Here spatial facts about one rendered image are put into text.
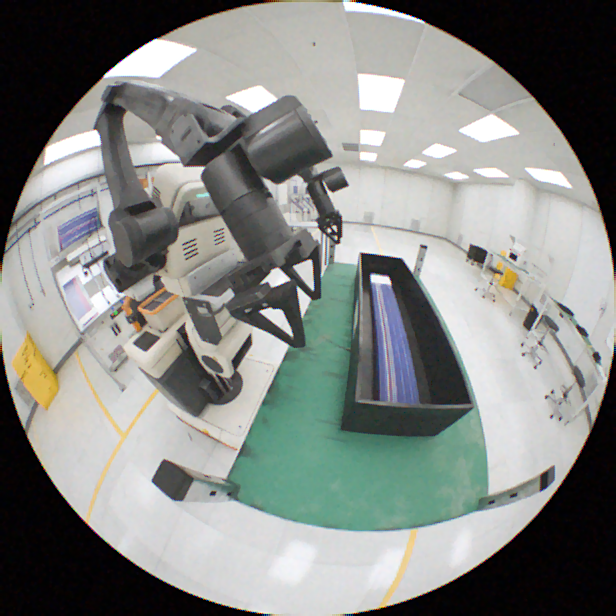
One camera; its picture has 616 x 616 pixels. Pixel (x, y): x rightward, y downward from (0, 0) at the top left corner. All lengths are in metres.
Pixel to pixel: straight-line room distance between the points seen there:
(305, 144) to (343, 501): 0.39
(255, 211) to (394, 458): 0.37
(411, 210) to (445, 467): 9.75
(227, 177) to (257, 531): 1.39
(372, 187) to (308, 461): 9.52
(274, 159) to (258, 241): 0.07
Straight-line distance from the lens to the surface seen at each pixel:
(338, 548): 1.34
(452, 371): 0.34
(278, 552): 1.35
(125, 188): 0.38
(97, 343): 2.30
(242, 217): 0.17
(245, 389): 1.17
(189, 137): 0.21
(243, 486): 0.32
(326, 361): 0.39
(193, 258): 0.53
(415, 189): 9.90
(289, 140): 0.16
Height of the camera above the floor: 1.25
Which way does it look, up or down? 35 degrees down
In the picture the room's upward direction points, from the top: straight up
